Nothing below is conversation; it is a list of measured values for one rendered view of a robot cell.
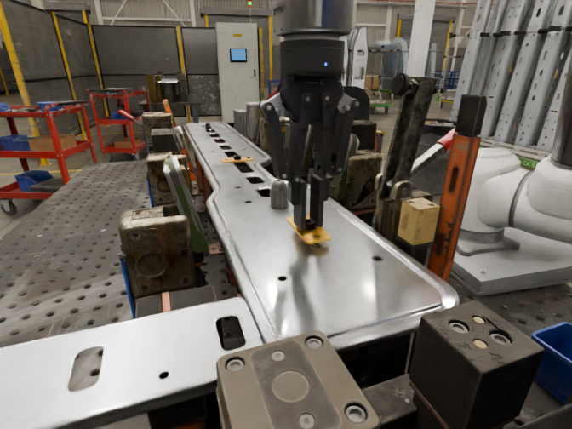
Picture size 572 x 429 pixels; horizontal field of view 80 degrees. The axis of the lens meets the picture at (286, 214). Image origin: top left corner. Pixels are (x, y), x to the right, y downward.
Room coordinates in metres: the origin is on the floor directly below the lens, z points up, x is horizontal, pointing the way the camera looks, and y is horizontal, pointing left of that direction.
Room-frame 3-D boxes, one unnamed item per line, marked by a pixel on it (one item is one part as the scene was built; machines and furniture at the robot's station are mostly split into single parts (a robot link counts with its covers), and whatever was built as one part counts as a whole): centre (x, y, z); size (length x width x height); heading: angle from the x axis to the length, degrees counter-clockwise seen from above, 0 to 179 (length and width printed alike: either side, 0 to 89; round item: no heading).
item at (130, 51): (8.14, 2.26, 1.00); 3.64 x 0.14 x 2.00; 102
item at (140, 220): (0.43, 0.18, 0.87); 0.12 x 0.09 x 0.35; 110
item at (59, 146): (2.94, 2.14, 0.49); 0.81 x 0.47 x 0.97; 86
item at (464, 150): (0.40, -0.21, 0.95); 0.03 x 0.01 x 0.50; 20
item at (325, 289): (0.90, 0.14, 1.00); 1.38 x 0.22 x 0.02; 20
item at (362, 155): (0.67, -0.15, 0.88); 0.11 x 0.09 x 0.37; 110
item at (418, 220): (0.41, -0.18, 0.88); 0.04 x 0.04 x 0.36; 20
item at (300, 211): (0.44, -0.02, 1.05); 0.03 x 0.01 x 0.07; 20
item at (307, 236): (0.44, -0.03, 1.02); 0.08 x 0.04 x 0.01; 20
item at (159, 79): (6.40, 2.04, 0.57); 1.86 x 0.90 x 1.14; 15
